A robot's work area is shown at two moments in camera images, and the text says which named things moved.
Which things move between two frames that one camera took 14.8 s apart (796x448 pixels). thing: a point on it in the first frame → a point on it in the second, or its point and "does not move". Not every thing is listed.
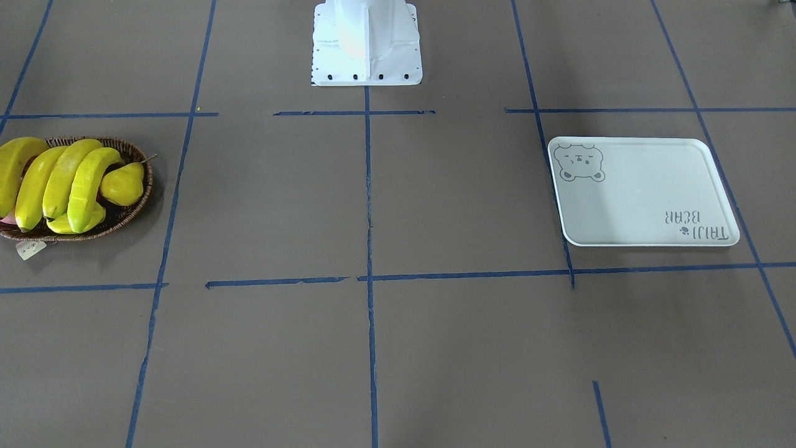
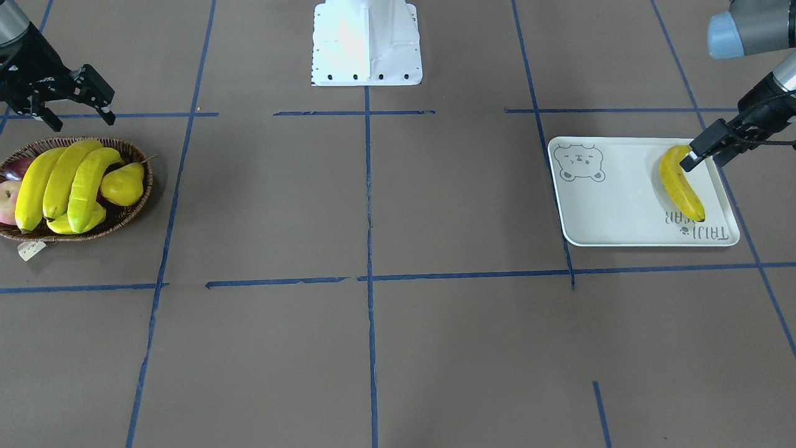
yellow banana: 56,192 does not move
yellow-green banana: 84,187 does not move
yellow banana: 29,203 does not move
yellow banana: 15,155 → 676,183
